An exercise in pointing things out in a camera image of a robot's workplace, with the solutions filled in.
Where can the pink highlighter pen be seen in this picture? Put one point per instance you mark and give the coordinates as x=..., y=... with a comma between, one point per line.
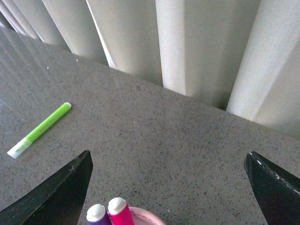
x=119, y=212

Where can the white pleated curtain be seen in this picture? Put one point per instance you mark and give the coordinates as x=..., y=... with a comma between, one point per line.
x=242, y=56

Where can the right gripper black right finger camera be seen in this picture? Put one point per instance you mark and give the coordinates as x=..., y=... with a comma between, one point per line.
x=276, y=190

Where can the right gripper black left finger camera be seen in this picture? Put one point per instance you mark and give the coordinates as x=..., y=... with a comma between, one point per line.
x=58, y=200

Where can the purple highlighter pen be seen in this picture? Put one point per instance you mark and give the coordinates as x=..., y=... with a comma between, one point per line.
x=97, y=215

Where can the pink mesh pen cup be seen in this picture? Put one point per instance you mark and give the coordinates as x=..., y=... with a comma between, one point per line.
x=143, y=217

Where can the green highlighter pen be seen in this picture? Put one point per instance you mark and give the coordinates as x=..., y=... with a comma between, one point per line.
x=30, y=138

